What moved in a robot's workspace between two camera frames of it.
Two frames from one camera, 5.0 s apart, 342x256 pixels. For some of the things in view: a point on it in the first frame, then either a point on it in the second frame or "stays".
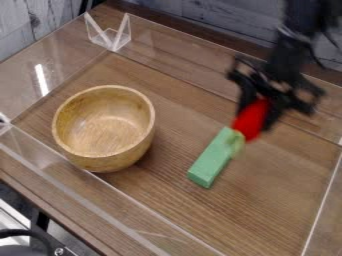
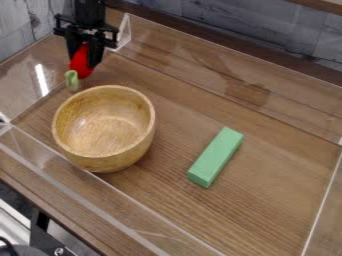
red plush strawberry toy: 252,118 -> 81,62
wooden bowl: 103,126 stays
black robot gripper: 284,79 -> 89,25
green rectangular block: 216,158 stays
